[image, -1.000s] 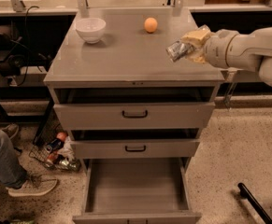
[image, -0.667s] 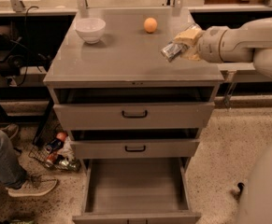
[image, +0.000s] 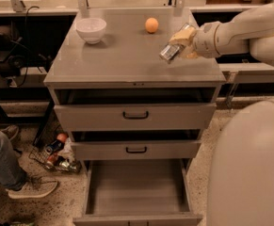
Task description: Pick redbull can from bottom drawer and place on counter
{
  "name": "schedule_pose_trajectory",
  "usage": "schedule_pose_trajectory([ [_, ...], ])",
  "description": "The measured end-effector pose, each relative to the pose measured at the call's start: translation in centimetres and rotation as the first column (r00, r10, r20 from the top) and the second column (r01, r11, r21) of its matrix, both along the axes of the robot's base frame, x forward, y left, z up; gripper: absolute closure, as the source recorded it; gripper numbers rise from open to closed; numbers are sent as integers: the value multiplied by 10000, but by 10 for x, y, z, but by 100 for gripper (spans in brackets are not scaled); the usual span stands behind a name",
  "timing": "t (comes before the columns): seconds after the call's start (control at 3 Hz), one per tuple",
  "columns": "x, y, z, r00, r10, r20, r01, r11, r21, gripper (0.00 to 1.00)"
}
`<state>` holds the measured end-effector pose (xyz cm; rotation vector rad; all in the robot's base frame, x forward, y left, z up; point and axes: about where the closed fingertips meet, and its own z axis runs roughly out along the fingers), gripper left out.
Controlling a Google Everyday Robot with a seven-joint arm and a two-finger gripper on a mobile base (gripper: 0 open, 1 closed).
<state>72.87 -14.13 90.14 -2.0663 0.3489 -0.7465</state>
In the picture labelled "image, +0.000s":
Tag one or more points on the beige sneaker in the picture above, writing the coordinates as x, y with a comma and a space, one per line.
35, 188

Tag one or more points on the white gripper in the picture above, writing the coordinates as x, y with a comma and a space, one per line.
206, 40

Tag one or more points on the grey middle drawer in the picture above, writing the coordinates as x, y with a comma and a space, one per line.
118, 145

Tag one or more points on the silver redbull can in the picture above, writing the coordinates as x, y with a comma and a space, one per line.
170, 52

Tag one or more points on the red apple in basket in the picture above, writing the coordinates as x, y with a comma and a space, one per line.
62, 137

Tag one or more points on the blue can in basket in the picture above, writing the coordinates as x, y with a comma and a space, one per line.
53, 147

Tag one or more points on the person leg in jeans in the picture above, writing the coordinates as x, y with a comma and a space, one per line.
12, 176

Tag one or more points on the wire basket on floor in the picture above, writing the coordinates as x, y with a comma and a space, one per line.
63, 160

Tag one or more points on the dark machine under bench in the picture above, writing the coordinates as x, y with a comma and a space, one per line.
10, 41

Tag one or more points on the grey bottom drawer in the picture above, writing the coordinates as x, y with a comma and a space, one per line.
137, 193

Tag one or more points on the grey top drawer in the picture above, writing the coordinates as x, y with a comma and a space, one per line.
134, 109

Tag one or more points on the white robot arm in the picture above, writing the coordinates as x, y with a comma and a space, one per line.
241, 182

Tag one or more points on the grey drawer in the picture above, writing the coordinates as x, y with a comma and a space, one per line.
137, 193
134, 109
118, 145

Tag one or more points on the grey drawer cabinet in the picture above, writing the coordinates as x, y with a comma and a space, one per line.
128, 56

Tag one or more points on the orange fruit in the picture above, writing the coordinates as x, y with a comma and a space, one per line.
151, 25

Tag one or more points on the white ceramic bowl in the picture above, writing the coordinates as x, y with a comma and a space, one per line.
91, 30

